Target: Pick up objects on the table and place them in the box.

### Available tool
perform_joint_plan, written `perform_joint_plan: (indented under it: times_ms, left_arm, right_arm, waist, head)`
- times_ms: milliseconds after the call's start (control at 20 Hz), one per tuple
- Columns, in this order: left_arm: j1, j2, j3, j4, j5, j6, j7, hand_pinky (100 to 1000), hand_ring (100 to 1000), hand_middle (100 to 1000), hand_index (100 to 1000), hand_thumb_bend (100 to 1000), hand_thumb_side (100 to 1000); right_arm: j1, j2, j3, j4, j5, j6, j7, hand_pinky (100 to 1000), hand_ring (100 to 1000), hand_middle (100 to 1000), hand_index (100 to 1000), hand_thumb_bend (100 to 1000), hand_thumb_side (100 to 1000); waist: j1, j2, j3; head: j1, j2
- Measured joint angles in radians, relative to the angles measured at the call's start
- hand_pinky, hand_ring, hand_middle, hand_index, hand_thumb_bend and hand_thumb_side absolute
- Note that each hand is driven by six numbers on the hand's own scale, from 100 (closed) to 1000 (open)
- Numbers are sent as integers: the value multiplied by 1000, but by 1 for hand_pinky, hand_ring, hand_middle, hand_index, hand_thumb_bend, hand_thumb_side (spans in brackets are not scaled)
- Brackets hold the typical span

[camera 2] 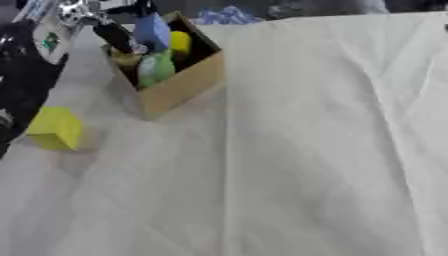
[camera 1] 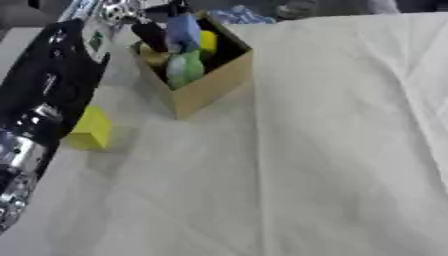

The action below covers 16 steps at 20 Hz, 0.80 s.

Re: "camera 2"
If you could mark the blue block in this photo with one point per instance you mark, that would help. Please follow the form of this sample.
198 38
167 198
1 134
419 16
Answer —
153 31

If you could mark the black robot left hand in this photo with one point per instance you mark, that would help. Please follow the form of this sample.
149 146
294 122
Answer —
116 35

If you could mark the dark grey bag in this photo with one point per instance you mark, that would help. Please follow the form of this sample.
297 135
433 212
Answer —
326 8

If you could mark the olive toy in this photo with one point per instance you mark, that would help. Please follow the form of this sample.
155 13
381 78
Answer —
124 59

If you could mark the green soft toy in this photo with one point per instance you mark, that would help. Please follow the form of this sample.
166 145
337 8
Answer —
156 68

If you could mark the tan cardboard box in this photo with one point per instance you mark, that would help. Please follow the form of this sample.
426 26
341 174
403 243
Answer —
186 83

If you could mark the yellow cube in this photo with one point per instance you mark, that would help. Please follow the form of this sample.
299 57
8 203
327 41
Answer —
55 128

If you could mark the yellow toy fruit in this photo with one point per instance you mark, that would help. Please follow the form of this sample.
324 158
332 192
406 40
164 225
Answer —
181 41

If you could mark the blue and white bag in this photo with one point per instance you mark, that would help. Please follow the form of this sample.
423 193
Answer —
227 16

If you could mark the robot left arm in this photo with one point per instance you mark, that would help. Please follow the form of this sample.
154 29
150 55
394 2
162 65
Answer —
26 76

